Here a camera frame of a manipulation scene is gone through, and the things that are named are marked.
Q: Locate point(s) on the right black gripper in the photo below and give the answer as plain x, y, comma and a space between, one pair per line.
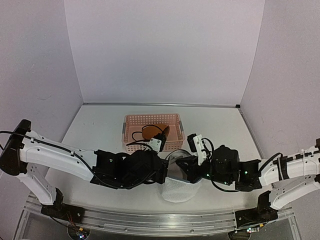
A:
192, 170

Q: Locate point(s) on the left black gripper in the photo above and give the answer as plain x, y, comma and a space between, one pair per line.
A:
160, 177

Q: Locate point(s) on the white mesh laundry bag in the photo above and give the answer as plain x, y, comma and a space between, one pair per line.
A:
176, 188

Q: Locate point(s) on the pink plastic basket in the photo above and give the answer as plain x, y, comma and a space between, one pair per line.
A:
140, 128

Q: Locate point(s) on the orange black bra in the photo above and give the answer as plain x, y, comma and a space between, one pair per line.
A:
149, 131

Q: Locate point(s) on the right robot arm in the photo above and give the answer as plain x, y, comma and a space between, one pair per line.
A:
303, 168

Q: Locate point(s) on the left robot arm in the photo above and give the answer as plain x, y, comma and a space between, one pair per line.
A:
25, 150

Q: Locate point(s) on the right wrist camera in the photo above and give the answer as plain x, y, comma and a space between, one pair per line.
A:
197, 145

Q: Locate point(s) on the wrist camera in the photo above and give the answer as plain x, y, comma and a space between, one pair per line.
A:
197, 145
157, 142

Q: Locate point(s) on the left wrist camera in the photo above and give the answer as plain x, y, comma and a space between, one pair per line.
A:
157, 142

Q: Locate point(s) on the aluminium front rail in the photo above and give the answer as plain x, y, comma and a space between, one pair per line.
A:
32, 223

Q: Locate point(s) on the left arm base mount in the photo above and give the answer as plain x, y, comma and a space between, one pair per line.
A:
62, 211

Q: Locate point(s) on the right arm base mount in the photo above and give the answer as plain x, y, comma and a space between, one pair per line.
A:
260, 214

